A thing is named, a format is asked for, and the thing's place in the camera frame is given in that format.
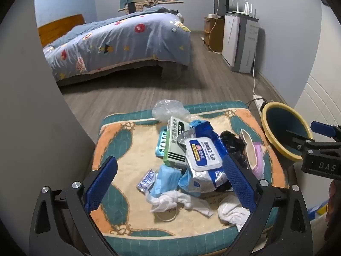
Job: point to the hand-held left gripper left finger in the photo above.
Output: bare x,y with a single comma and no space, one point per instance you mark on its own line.
101,184

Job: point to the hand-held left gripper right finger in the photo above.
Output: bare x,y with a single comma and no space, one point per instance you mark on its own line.
239,184

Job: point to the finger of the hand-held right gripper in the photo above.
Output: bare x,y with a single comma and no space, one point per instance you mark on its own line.
298,140
321,128

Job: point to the blue bin with yellow rim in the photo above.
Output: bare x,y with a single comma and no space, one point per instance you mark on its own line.
279,122

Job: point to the blue face mask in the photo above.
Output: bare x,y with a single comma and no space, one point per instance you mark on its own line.
190,185
166,177

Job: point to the person's right hand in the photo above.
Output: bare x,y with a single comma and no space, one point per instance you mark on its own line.
334,194

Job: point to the pink face mask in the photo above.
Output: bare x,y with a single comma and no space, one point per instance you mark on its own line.
257,162

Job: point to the black plastic bag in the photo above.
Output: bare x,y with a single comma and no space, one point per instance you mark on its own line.
231,141

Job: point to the small blue foil packet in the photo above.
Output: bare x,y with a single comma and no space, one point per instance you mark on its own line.
146,180

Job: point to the blue and yellow package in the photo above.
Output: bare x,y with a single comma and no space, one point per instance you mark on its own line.
318,208

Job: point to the printed teal and orange mat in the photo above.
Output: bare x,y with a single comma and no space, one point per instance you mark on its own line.
133,149

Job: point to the white and blue wipes packet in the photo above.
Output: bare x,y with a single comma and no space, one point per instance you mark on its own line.
202,152

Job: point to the white power strip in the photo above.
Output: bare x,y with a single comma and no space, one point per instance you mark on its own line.
259,102

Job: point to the blue blister tray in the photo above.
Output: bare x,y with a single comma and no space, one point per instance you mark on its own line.
161,144

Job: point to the green and white box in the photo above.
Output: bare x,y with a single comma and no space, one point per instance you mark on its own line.
174,144

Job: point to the crumpled clear plastic bag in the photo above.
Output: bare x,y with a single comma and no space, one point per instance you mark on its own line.
166,110

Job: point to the grey box appliance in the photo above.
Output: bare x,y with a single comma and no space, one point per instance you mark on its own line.
249,48

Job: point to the grey bed base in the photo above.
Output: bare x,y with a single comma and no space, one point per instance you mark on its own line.
120,70

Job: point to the white air purifier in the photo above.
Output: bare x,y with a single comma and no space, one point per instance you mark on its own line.
233,40

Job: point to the wooden cabinet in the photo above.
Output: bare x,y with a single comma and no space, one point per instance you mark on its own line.
214,32

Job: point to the white router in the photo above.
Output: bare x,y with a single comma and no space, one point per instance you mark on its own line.
246,12

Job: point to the bed with cartoon duvet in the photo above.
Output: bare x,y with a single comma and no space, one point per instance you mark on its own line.
120,40

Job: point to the black monitor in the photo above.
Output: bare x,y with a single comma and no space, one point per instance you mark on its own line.
220,1

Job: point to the wooden headboard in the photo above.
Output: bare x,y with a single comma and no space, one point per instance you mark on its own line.
61,28

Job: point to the plaid cloth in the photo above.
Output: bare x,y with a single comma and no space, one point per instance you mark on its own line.
143,2

